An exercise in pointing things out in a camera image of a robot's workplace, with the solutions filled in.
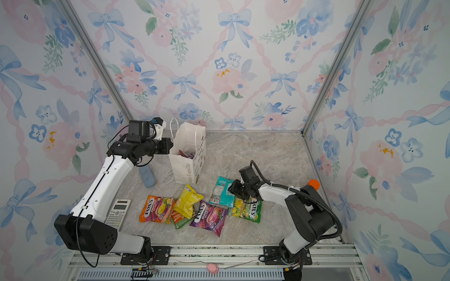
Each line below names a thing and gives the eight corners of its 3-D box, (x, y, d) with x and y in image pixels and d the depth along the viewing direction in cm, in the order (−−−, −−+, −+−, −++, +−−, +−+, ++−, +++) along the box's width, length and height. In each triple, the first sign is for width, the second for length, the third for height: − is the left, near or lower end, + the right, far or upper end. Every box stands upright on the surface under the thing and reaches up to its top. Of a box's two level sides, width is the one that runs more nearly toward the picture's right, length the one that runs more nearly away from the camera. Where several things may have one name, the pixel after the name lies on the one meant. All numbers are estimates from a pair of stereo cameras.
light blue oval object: (146, 190, 95) (143, 186, 92) (140, 171, 103) (138, 167, 100) (157, 184, 97) (155, 181, 94) (151, 166, 105) (149, 163, 102)
